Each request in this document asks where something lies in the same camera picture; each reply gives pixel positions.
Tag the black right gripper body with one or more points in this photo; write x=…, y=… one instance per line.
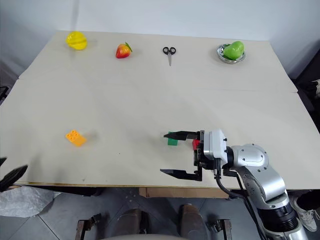
x=198, y=157

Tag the yellow toy bell pepper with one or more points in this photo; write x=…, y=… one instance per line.
x=76, y=40

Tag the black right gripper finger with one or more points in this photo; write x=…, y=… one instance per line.
x=181, y=135
x=186, y=174

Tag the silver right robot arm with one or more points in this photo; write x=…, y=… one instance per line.
x=252, y=160

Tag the dark brown rounded shape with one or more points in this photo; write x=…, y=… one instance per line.
x=192, y=220
x=131, y=221

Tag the green cube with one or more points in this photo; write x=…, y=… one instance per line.
x=172, y=142

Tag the red cube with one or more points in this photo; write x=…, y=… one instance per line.
x=195, y=143

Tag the white plastic sheet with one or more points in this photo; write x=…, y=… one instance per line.
x=22, y=200

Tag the red toy strawberry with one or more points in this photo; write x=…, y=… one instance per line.
x=122, y=51

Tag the green toy pear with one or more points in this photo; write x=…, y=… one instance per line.
x=233, y=50

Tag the silver metal bowl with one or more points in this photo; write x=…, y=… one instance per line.
x=221, y=55

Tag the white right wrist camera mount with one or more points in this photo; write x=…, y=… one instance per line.
x=215, y=143

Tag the white sneaker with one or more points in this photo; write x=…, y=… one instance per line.
x=306, y=216

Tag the orange studded toy block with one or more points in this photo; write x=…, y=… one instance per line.
x=75, y=138

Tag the rusty metal bracket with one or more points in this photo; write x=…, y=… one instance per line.
x=222, y=227
x=86, y=226

